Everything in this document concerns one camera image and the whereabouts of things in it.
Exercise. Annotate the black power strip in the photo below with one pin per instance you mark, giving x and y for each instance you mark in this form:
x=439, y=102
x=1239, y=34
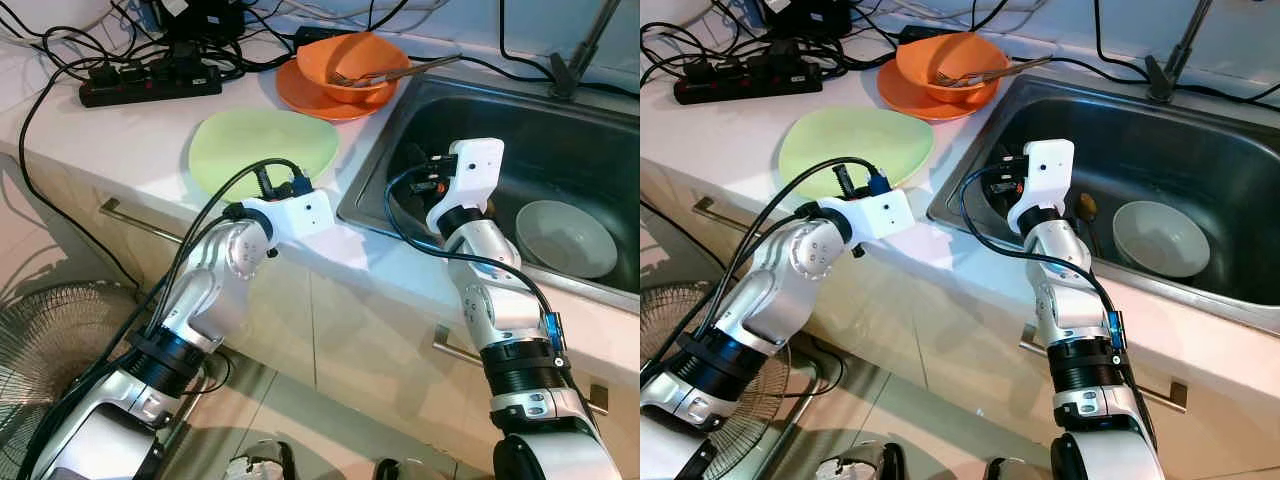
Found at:
x=150, y=85
x=740, y=85

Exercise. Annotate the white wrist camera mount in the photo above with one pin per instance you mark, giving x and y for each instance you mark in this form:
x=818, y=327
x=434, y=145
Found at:
x=300, y=215
x=880, y=215
x=1045, y=175
x=470, y=175

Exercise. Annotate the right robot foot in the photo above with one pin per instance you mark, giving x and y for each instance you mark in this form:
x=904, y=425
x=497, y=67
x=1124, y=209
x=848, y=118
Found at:
x=1005, y=470
x=400, y=470

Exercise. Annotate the white bowl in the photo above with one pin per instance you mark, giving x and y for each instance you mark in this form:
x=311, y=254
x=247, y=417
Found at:
x=1160, y=240
x=565, y=240

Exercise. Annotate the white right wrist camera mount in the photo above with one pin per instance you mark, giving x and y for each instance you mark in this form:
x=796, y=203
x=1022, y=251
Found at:
x=1045, y=175
x=470, y=175

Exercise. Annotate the orange bowl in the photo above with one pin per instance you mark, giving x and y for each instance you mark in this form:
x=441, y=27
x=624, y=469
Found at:
x=950, y=55
x=350, y=55

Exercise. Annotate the light green plate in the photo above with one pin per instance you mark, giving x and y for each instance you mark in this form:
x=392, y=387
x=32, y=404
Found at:
x=260, y=145
x=850, y=135

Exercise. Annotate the orange plate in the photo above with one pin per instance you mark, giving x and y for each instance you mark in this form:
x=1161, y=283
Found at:
x=905, y=100
x=310, y=100

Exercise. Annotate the stainless steel sink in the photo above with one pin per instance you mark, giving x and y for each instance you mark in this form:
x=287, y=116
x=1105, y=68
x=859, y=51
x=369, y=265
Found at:
x=570, y=150
x=1190, y=140

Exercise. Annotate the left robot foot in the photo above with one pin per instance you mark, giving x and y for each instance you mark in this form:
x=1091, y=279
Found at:
x=258, y=462
x=860, y=462

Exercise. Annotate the black power adapter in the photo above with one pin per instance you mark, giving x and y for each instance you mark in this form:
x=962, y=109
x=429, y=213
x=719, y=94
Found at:
x=205, y=15
x=805, y=12

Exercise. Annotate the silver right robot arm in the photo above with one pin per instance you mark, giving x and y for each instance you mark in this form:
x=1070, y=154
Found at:
x=1075, y=310
x=510, y=310

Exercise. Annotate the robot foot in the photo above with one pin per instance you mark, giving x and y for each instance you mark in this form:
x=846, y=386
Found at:
x=860, y=462
x=258, y=462
x=400, y=470
x=1005, y=470

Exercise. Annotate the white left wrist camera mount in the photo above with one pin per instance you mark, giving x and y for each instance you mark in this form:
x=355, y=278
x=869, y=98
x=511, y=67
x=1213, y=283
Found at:
x=880, y=215
x=300, y=215

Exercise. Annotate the metal faucet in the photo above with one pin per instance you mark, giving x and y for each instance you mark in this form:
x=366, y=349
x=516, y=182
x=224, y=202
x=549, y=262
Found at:
x=580, y=50
x=1175, y=50

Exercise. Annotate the metal fork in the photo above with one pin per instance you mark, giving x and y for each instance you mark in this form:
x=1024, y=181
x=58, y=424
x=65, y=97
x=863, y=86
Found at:
x=345, y=77
x=945, y=77

